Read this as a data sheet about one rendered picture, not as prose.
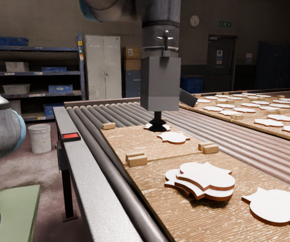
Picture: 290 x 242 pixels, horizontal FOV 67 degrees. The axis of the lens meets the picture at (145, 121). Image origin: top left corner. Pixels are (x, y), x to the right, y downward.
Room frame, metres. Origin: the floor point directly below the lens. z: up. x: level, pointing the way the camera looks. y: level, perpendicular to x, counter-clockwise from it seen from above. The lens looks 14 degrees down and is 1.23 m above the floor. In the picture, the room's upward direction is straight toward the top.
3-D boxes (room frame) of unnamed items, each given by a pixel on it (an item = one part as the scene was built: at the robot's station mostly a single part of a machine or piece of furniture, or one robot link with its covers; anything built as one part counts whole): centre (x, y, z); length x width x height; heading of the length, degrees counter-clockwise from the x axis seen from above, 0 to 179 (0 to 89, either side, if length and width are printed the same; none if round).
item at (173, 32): (0.47, -0.03, 1.28); 0.08 x 0.08 x 0.05
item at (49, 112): (5.07, 2.01, 0.25); 0.62 x 0.42 x 0.22; 117
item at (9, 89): (4.78, 2.75, 0.74); 0.44 x 0.36 x 0.20; 96
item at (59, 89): (5.11, 1.93, 0.72); 0.50 x 0.38 x 0.16; 102
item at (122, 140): (0.88, -0.02, 0.93); 0.41 x 0.35 x 0.02; 21
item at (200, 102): (1.84, -0.38, 0.94); 0.41 x 0.35 x 0.04; 24
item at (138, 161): (0.62, 0.02, 0.95); 0.06 x 0.02 x 0.03; 112
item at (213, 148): (0.72, -0.23, 0.95); 0.06 x 0.02 x 0.03; 112
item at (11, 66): (4.84, 2.71, 1.20); 0.36 x 0.28 x 0.22; 97
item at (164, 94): (0.47, -0.05, 1.20); 0.12 x 0.09 x 0.16; 102
